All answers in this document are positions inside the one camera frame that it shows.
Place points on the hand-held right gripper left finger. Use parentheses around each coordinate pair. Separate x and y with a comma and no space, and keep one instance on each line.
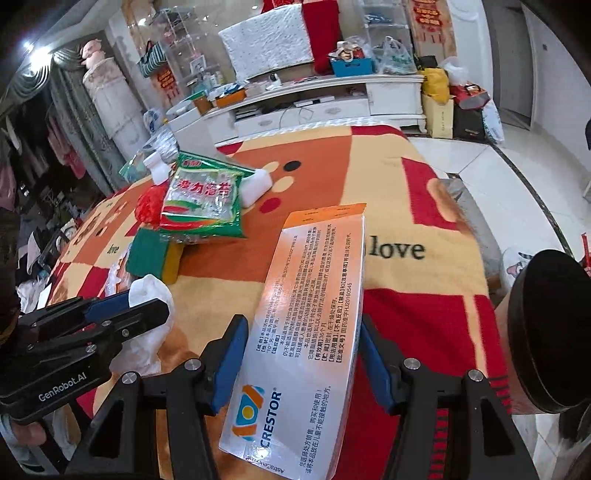
(228,364)

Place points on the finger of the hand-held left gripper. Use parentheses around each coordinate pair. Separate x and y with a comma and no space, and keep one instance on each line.
(138,316)
(111,307)

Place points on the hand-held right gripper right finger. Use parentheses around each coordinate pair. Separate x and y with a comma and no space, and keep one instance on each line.
(378,364)

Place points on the white tissue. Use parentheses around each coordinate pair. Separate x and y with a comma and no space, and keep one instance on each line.
(147,290)

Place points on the white orange medicine box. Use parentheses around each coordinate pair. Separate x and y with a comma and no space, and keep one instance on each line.
(314,286)

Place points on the red plastic bag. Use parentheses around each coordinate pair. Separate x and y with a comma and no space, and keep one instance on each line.
(148,205)

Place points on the green seaweed snack packet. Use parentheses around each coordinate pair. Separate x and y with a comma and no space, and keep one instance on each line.
(203,194)

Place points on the black round bin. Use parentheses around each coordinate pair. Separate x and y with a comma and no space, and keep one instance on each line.
(554,323)

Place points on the person's left hand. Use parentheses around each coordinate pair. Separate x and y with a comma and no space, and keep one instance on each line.
(21,431)

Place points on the green yellow sponge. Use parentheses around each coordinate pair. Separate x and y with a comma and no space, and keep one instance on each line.
(147,256)

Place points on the clear green packet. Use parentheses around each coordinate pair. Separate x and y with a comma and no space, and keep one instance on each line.
(131,168)

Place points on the white foam block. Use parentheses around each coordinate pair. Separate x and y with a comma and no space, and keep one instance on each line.
(157,168)
(258,187)

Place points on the white printed slipper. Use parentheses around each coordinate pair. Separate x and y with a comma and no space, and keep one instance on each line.
(515,267)

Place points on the grey floor mat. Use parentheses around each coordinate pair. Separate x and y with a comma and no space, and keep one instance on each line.
(466,212)

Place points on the grey curtain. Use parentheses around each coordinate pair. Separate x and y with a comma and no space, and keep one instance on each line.
(69,120)

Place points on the printed checkered blanket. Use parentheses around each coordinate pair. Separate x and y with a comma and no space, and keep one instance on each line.
(323,175)

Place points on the lace-covered standing air conditioner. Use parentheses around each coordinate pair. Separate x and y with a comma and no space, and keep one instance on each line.
(113,106)

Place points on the red hanging ornament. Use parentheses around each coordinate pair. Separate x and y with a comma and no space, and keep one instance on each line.
(166,82)

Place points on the striped tote bag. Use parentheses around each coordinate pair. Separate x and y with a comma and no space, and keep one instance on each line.
(152,60)

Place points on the beige paper bag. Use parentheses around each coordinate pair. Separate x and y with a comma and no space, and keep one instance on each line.
(438,117)

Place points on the pink pig plush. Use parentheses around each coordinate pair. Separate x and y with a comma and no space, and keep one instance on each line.
(94,50)

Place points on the white television cabinet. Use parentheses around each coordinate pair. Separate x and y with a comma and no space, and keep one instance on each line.
(392,99)

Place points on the white plastic bag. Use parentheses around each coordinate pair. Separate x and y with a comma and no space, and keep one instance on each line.
(494,122)
(455,69)

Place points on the clear acrylic shelf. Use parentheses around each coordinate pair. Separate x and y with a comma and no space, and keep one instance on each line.
(189,41)

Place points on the red gift bag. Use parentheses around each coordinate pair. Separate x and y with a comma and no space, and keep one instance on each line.
(471,94)

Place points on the yellow bag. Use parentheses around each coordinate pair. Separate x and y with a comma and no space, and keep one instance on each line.
(436,83)

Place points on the blue plastic basket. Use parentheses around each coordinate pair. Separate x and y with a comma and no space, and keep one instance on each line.
(353,68)

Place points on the white cloth-covered television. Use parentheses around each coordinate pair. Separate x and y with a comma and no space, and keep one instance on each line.
(268,41)

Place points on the clear green-print plastic bag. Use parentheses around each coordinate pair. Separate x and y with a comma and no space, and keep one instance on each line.
(397,57)

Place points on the red cloth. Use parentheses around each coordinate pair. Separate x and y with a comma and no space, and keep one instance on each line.
(323,32)

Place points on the white storage rack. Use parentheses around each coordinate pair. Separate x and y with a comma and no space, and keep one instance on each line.
(383,18)

